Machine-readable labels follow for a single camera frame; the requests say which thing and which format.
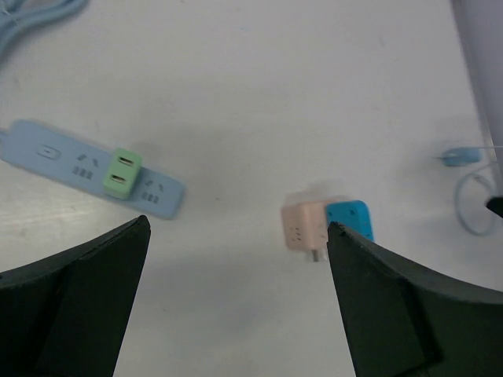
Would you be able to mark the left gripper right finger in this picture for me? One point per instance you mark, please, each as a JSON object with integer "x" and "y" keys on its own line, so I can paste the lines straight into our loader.
{"x": 404, "y": 319}

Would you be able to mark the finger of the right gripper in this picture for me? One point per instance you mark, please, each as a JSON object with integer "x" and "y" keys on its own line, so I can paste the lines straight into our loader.
{"x": 495, "y": 205}

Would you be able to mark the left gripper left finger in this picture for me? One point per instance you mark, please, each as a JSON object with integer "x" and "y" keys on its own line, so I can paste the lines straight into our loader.
{"x": 67, "y": 314}

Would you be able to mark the light blue charger with cable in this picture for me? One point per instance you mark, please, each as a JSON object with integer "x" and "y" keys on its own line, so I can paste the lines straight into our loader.
{"x": 465, "y": 156}

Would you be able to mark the blue plug adapter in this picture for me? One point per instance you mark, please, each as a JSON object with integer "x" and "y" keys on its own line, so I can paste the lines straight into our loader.
{"x": 354, "y": 214}

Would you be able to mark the pink cube socket adapter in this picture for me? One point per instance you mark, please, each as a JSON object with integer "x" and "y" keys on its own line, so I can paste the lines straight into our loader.
{"x": 305, "y": 228}

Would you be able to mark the green plug adapter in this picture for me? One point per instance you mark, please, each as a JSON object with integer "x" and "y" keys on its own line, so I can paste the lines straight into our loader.
{"x": 122, "y": 173}

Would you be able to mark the light blue power strip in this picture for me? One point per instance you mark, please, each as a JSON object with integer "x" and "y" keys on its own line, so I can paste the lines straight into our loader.
{"x": 69, "y": 161}

